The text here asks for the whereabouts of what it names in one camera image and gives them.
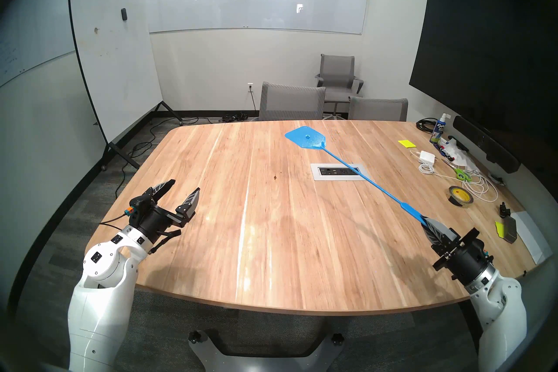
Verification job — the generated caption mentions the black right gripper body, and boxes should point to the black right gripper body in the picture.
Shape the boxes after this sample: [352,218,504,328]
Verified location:
[432,227,496,283]

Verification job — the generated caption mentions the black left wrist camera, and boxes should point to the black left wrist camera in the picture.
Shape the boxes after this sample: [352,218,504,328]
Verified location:
[129,196,153,216]

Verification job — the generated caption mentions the blue plastic fly swatter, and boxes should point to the blue plastic fly swatter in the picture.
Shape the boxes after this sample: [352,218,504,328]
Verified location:
[285,126,430,228]

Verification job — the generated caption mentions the silver table power outlet box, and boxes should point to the silver table power outlet box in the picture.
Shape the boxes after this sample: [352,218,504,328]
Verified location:
[310,163,372,181]

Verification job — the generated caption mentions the black video soundbar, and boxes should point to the black video soundbar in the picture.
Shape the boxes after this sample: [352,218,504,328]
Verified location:
[453,115,521,174]

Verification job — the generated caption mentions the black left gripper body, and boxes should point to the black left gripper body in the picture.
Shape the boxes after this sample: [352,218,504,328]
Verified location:
[137,203,199,243]

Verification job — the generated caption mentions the white plastic bag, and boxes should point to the white plastic bag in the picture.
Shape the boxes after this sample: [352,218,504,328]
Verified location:
[436,136,480,171]

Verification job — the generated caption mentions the black table leg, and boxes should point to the black table leg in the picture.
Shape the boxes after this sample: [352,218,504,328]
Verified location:
[458,301,480,335]

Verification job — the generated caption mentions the grey mesh chair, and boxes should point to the grey mesh chair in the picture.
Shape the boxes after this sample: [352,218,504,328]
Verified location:
[348,97,409,122]
[259,82,327,121]

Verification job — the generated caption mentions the whiteboard cleaner spray bottle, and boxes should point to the whiteboard cleaner spray bottle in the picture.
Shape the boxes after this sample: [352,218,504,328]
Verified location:
[429,113,449,144]

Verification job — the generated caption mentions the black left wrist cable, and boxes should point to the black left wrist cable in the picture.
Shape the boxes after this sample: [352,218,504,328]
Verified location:
[99,213,131,228]

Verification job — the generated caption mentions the black yellow tape roll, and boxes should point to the black yellow tape roll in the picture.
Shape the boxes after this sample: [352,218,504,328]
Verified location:
[448,185,474,209]

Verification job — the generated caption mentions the grey office chair with armrests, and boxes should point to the grey office chair with armrests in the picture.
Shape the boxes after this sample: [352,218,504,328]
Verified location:
[315,54,364,119]

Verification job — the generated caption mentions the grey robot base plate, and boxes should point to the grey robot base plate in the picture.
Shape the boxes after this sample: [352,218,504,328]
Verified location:
[188,330,345,372]

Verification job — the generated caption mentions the white mobile whiteboard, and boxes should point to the white mobile whiteboard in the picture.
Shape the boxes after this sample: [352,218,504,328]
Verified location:
[68,0,184,171]

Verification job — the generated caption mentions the white charging cable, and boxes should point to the white charging cable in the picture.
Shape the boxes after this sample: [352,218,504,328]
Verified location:
[410,150,500,203]

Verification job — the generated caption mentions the wall whiteboard with writing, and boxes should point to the wall whiteboard with writing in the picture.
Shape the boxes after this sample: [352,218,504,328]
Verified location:
[0,0,127,88]

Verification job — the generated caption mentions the black wall television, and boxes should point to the black wall television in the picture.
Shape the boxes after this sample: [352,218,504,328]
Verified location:
[409,0,558,158]

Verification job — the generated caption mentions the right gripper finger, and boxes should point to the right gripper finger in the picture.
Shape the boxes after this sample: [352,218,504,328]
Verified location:
[423,225,448,255]
[425,216,459,246]

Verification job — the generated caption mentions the green handled scissors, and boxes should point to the green handled scissors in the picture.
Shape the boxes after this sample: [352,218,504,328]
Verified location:
[441,158,473,183]

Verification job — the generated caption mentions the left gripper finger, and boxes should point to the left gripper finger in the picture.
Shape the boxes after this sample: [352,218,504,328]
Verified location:
[150,179,176,202]
[175,187,201,216]

